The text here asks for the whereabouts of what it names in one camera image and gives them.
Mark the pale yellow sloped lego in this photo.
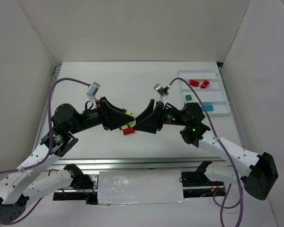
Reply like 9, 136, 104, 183
126, 110, 136, 127

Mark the red long lego brick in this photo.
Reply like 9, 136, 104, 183
123, 127, 135, 135

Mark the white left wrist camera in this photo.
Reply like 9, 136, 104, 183
86, 82, 100, 104

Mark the blue long lego brick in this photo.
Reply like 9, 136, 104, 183
201, 105, 214, 112

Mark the aluminium front rail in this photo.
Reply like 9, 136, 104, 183
46, 157, 227, 171

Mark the white compartment tray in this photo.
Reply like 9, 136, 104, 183
177, 70, 231, 117

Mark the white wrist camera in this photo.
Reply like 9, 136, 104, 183
153, 84, 170, 105
86, 82, 100, 104

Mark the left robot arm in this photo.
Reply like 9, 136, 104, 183
0, 97, 134, 225

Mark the small green square lego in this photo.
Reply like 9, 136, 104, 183
185, 95, 192, 101

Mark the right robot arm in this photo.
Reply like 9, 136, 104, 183
134, 99, 278, 201

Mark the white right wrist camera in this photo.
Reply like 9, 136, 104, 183
153, 84, 170, 105

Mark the red curved lego brick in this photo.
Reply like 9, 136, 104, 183
189, 79, 200, 87

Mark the white taped cover panel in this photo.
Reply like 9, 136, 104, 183
98, 170, 185, 205

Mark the red rounded lego brick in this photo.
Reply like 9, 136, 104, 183
200, 80, 210, 89

